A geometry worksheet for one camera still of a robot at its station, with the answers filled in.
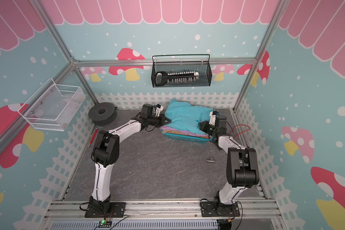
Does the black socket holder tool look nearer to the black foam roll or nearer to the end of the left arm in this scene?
the end of the left arm

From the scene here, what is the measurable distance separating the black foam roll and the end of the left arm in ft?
1.35

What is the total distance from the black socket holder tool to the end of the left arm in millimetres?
171

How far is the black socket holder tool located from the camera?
0.89 metres

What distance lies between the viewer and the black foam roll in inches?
44.0
